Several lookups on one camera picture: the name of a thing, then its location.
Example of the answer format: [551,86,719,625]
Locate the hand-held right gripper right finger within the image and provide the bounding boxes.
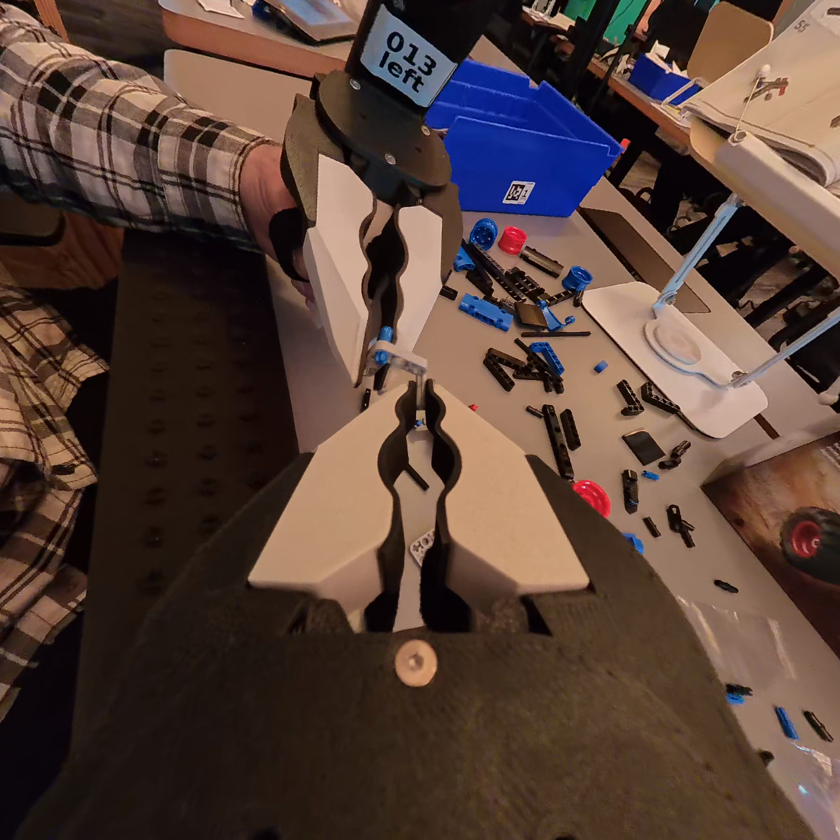
[423,381,590,634]

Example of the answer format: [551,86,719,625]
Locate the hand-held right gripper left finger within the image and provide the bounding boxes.
[248,382,417,632]

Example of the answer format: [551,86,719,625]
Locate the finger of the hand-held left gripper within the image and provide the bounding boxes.
[303,154,395,388]
[367,205,444,358]

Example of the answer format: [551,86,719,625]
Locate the person's left forearm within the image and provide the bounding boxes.
[0,3,280,253]

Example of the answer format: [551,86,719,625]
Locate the grey desk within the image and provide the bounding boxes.
[161,36,840,840]

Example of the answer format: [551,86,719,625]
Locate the person's left hand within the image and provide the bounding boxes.
[238,144,317,312]

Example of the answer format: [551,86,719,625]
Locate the cluster of black straight beams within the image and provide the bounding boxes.
[459,239,585,308]

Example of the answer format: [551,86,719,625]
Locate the black long beam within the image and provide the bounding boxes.
[542,404,577,481]

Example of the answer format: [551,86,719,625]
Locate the blue plastic bin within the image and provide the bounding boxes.
[629,52,691,101]
[425,59,624,219]

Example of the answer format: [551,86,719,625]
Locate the black wide angled beam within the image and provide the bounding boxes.
[483,347,527,393]

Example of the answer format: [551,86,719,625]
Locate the heap of crossed black beams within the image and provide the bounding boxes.
[512,338,567,395]

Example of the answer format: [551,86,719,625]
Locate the brown wooden table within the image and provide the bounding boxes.
[161,7,358,76]

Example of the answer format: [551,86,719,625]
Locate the black forked pin connector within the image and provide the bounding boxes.
[665,503,697,550]

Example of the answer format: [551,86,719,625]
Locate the white book stand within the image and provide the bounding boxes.
[581,0,840,439]

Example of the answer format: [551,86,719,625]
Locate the flat clear plastic bag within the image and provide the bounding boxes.
[675,594,799,698]
[764,738,840,840]

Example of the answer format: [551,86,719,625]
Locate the toy set box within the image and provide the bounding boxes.
[701,436,840,657]

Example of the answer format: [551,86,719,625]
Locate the instruction booklet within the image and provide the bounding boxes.
[679,0,840,193]

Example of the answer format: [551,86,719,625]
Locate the black desk cable hatch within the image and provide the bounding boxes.
[580,206,714,317]

